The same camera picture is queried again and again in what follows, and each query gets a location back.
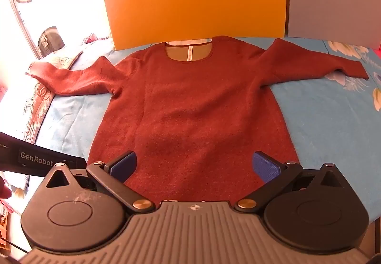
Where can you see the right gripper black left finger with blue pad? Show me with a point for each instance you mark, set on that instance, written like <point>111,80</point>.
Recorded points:
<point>110,177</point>

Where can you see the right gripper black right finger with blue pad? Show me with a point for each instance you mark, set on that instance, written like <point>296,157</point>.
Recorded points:
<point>277,178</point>

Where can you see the red knit sweater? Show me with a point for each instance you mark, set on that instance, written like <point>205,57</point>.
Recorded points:
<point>194,125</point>

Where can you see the person's left hand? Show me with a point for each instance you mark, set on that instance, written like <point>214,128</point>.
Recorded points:
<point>5,192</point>

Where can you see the pink patterned blanket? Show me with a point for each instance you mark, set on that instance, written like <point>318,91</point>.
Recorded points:
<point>24,107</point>

